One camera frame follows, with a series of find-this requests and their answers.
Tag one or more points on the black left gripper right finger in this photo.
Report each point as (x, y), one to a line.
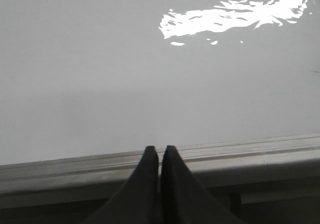
(183, 198)

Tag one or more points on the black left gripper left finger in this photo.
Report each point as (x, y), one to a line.
(136, 200)

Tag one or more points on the white whiteboard with aluminium frame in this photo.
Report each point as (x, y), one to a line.
(86, 85)

